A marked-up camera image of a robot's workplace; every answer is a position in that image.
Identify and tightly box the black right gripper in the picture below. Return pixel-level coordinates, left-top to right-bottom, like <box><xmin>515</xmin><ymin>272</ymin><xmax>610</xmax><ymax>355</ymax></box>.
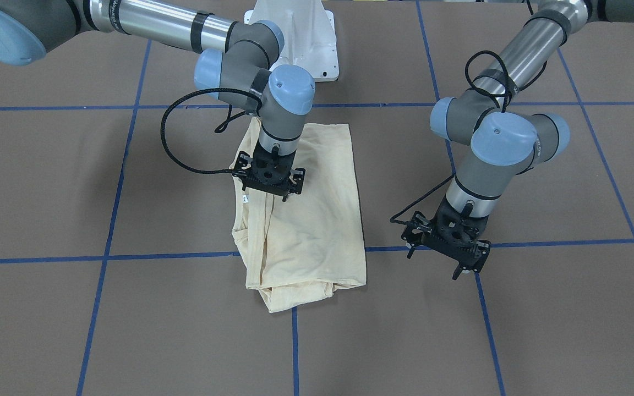
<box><xmin>232</xmin><ymin>145</ymin><xmax>306</xmax><ymax>202</ymax></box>

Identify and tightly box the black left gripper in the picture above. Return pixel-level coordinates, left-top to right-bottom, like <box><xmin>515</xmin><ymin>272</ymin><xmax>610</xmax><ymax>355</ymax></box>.
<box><xmin>402</xmin><ymin>198</ymin><xmax>491</xmax><ymax>281</ymax></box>

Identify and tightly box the yellow printed long-sleeve shirt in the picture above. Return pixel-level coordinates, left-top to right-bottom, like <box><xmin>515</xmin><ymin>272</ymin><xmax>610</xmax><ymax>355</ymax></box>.
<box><xmin>232</xmin><ymin>123</ymin><xmax>367</xmax><ymax>313</ymax></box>

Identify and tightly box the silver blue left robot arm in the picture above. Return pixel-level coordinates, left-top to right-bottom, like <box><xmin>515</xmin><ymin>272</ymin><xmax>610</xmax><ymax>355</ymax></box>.
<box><xmin>402</xmin><ymin>1</ymin><xmax>634</xmax><ymax>280</ymax></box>

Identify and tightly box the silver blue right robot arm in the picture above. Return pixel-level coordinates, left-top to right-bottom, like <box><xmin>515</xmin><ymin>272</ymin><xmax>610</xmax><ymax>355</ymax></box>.
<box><xmin>0</xmin><ymin>1</ymin><xmax>315</xmax><ymax>200</ymax></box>

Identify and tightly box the white pedestal column with base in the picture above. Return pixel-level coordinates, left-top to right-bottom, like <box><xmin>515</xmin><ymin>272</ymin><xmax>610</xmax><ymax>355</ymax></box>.
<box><xmin>244</xmin><ymin>1</ymin><xmax>340</xmax><ymax>82</ymax></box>

